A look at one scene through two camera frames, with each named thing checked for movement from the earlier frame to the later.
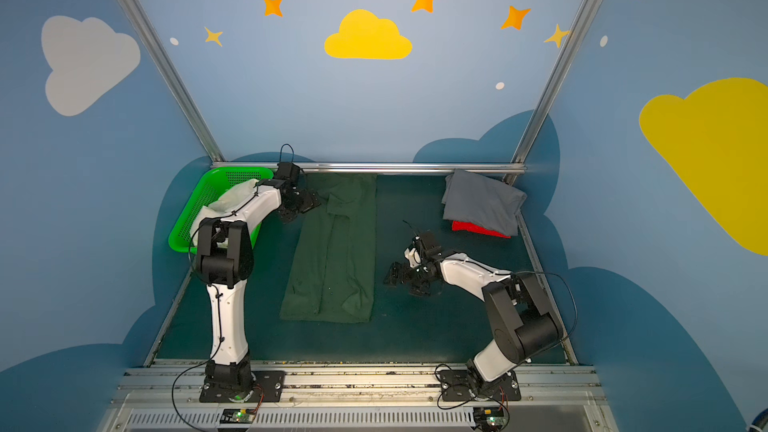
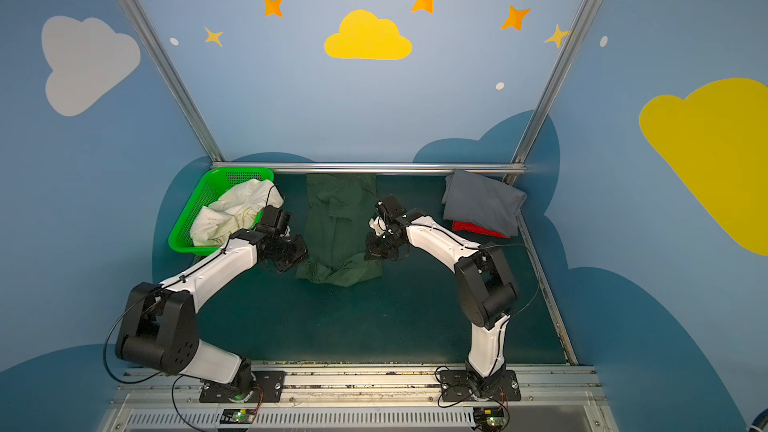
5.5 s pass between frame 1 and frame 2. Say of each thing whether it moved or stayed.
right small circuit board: stayed
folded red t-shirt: stayed
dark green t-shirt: moved
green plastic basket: stayed
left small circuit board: stayed
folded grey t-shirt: stayed
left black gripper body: moved
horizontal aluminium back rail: stayed
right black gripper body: moved
